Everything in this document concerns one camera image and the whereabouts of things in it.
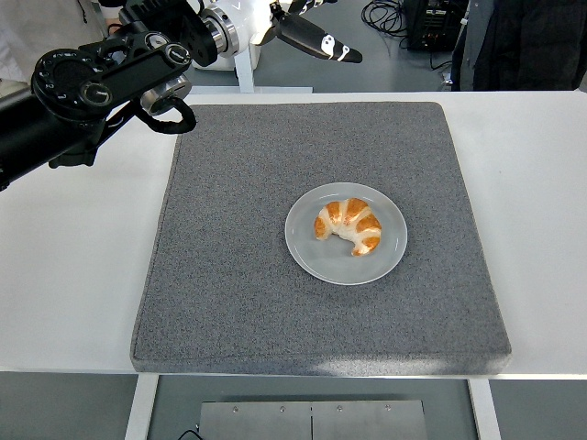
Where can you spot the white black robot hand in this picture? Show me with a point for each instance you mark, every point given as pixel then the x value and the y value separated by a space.
pixel 257 23

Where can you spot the golden croissant bread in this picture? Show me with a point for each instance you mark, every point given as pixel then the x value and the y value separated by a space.
pixel 353 220

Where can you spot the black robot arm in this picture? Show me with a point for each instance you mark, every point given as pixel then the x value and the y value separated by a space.
pixel 69 91

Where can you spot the grey round plate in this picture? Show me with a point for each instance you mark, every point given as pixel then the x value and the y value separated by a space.
pixel 321 266

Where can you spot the grey metal plate with screws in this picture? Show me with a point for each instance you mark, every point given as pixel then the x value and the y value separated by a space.
pixel 312 421

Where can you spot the white column stand with base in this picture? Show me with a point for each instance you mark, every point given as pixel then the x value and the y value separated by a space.
pixel 245 73

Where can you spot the black equipment box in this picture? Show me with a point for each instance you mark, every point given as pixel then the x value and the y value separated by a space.
pixel 426 27

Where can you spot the person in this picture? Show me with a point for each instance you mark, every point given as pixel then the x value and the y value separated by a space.
pixel 27 32

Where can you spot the grey speckled mat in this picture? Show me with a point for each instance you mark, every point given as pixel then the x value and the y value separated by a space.
pixel 321 321

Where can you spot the white table leg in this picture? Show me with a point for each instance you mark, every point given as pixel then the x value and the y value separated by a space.
pixel 486 412
pixel 140 408

